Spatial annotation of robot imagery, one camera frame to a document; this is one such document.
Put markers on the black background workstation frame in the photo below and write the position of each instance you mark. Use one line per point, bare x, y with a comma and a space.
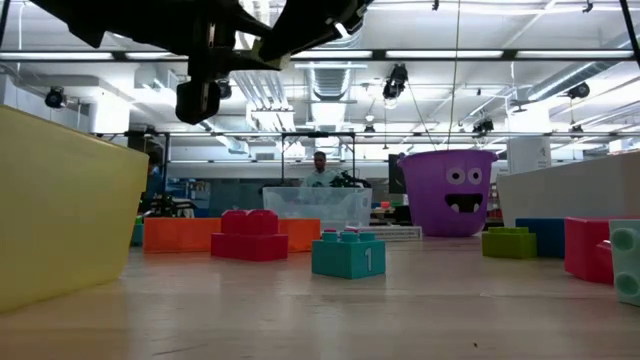
318, 134

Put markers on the black ceiling spotlight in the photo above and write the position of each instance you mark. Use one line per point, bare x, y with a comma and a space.
483, 126
225, 90
579, 90
396, 80
55, 97

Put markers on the black monitor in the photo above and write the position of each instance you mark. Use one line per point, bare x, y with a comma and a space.
396, 175

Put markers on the white plastic bin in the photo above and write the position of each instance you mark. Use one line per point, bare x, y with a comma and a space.
565, 195

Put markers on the clear plastic container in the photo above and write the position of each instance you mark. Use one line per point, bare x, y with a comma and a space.
320, 205

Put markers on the black background robot arm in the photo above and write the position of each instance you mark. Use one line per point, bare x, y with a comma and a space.
165, 205
350, 180

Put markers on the small cyan block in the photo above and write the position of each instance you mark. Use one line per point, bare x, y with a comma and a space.
138, 235

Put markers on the red-pink stepped block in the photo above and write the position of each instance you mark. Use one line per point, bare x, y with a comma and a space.
249, 240

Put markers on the large orange sloped block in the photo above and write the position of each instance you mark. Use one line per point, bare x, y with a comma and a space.
180, 235

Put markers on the blue block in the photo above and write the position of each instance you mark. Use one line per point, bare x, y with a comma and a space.
550, 237

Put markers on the teal block with number one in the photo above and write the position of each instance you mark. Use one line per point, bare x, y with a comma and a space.
345, 257

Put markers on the small orange sloped block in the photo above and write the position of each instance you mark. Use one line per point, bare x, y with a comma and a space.
300, 235

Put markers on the blue storage shelf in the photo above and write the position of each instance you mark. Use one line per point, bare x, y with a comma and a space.
185, 192

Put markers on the white sign board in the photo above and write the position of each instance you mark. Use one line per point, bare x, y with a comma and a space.
529, 155

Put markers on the purple monster face bucket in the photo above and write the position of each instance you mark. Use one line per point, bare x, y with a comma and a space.
435, 205

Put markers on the small green block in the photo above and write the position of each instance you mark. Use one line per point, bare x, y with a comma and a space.
509, 245

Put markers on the person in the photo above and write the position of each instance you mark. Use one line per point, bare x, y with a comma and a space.
319, 172

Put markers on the yellow translucent plastic bin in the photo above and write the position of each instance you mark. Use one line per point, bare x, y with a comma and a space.
60, 210

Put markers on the mint green block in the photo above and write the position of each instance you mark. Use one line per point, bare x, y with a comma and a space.
627, 265

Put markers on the red-pink arch block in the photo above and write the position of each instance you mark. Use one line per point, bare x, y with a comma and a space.
585, 250

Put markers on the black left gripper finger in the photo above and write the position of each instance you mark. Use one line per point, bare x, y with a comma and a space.
197, 100
310, 22

